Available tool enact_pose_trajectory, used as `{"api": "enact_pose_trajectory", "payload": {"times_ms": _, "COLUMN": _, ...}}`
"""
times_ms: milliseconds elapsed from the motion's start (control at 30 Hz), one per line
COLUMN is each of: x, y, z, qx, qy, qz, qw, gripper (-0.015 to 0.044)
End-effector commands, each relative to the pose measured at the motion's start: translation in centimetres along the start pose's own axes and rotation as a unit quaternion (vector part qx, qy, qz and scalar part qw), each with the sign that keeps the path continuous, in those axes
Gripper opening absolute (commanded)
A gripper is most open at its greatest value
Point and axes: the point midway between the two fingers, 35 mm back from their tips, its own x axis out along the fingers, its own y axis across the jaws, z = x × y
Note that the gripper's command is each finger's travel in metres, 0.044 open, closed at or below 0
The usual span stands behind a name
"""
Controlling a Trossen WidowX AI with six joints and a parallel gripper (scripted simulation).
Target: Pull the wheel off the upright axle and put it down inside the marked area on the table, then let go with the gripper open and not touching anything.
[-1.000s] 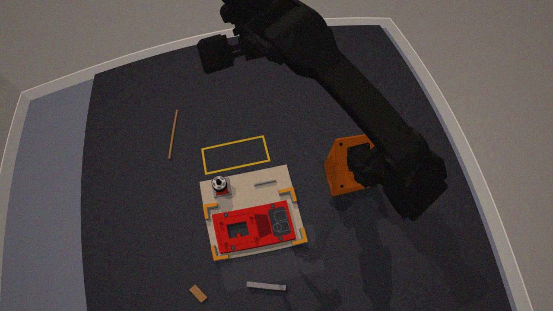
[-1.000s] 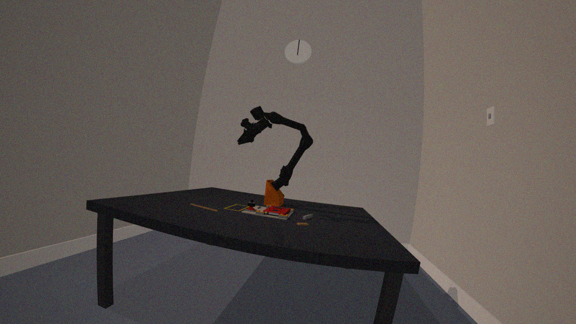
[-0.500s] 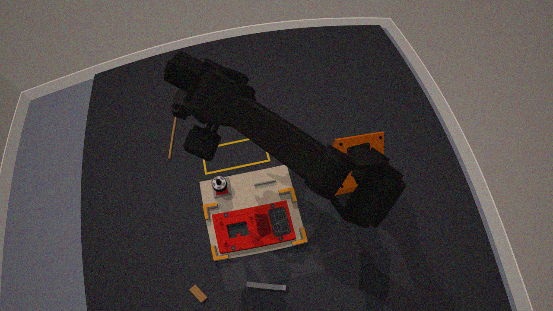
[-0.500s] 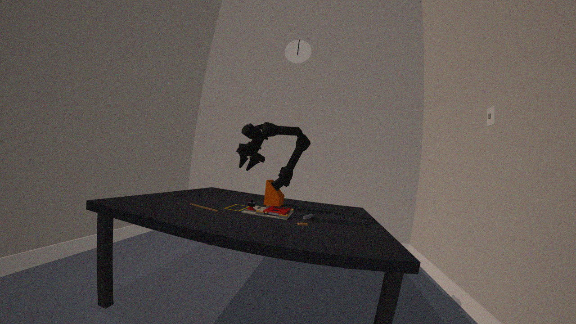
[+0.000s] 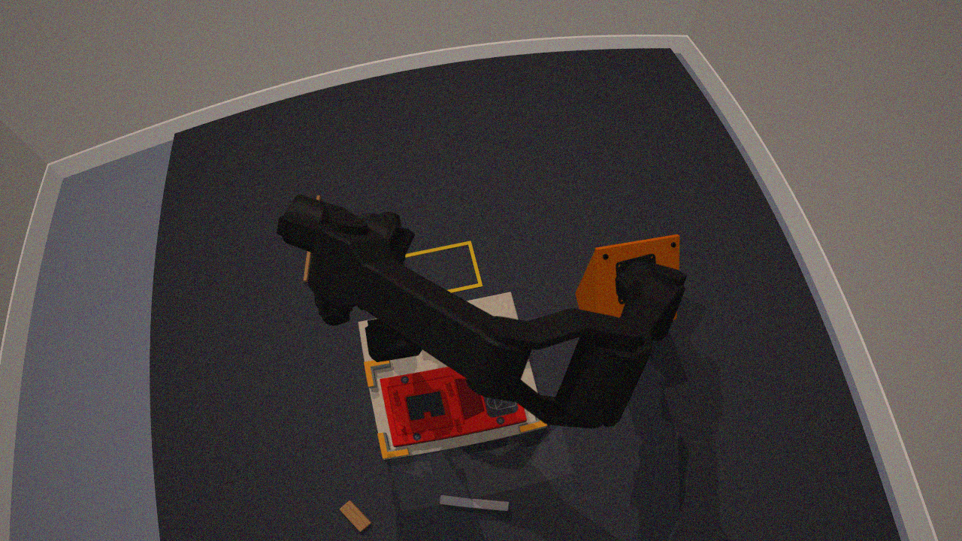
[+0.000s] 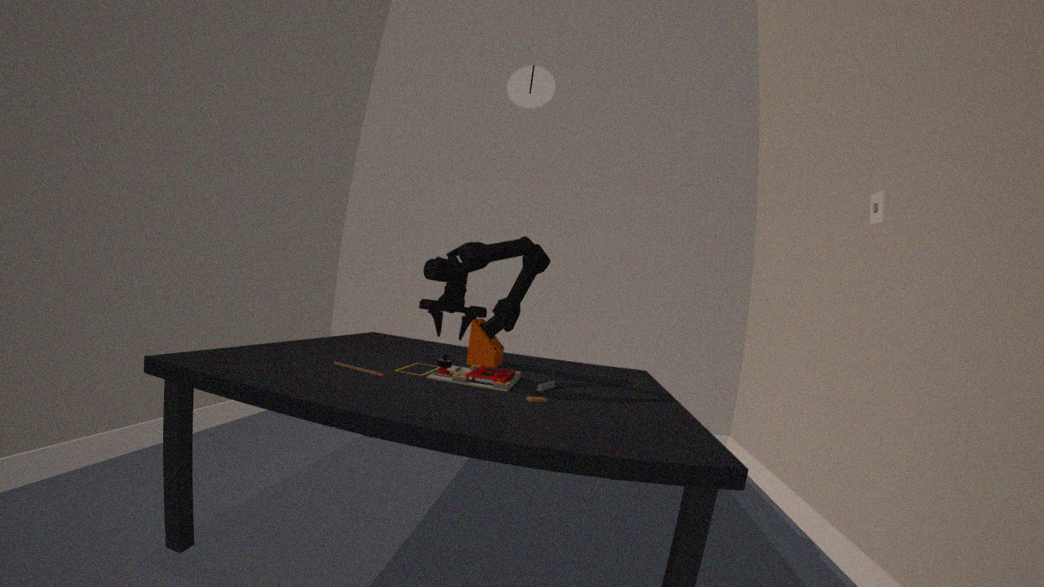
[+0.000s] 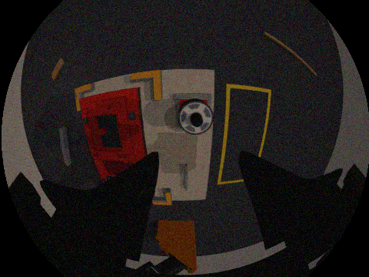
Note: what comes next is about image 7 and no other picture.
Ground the yellow rectangular outline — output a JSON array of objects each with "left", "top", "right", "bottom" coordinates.
[{"left": 218, "top": 84, "right": 271, "bottom": 185}]

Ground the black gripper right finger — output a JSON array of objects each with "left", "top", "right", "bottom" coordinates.
[{"left": 238, "top": 151, "right": 343, "bottom": 249}]

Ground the brown thin rod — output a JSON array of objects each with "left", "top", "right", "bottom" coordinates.
[{"left": 262, "top": 32, "right": 317, "bottom": 76}]

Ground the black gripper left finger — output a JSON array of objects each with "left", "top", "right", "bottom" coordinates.
[{"left": 40, "top": 152, "right": 159, "bottom": 261}]

